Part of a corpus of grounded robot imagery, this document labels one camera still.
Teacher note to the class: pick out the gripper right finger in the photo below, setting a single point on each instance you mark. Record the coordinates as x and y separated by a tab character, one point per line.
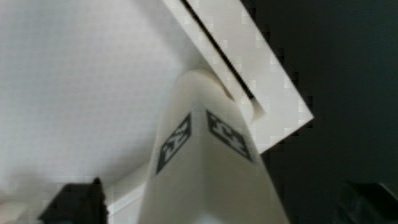
368	203

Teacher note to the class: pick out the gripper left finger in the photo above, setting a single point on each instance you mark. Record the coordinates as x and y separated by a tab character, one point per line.
76	206

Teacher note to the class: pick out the white desk top tray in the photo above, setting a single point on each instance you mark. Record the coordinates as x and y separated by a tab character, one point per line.
92	53

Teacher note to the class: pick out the white front fence bar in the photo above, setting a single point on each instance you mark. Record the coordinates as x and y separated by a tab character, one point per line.
222	31

